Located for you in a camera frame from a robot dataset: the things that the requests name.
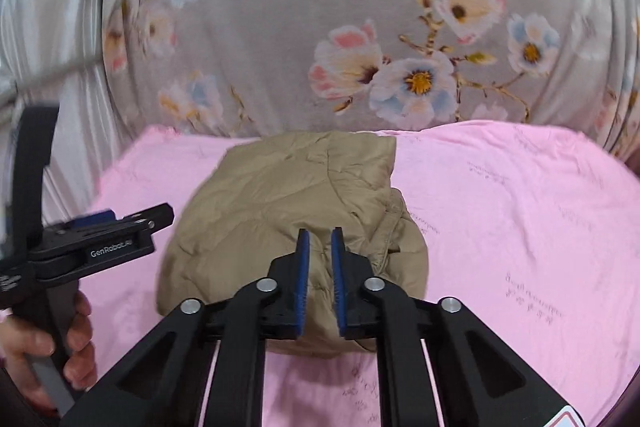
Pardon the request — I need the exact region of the person's left hand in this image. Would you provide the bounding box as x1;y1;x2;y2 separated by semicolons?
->
0;289;98;413

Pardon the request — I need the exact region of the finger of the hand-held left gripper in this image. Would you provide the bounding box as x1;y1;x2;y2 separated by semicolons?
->
116;203;176;238
67;210;115;230

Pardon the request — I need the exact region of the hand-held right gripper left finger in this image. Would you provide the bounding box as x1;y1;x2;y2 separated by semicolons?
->
60;228;313;427

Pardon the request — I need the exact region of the grey floral bed sheet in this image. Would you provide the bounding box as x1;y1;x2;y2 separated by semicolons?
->
0;0;640;228

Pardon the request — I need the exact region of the pink blanket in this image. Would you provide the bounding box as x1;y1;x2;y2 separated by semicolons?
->
0;119;640;427

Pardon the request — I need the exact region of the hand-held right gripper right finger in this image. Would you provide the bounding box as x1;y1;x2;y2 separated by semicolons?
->
331;227;586;427

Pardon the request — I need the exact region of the olive quilted jacket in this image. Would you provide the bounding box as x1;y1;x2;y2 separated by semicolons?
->
156;131;432;360

